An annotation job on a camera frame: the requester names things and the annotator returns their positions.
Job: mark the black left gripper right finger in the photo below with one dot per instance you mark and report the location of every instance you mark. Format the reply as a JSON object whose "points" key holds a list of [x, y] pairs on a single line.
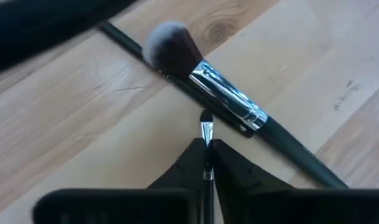
{"points": [[236, 177]]}

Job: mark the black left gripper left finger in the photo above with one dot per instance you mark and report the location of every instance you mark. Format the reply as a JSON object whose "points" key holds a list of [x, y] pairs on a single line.
{"points": [[189, 174]]}

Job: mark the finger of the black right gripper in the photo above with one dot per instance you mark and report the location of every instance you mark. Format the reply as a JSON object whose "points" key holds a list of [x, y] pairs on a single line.
{"points": [[36, 25]]}

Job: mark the white-tipped large makeup brush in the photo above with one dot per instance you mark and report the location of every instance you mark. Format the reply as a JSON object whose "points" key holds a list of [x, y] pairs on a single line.
{"points": [[229, 96]]}

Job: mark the long thin black makeup brush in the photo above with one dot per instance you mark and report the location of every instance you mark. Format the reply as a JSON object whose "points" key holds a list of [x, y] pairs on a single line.
{"points": [[130, 46]]}

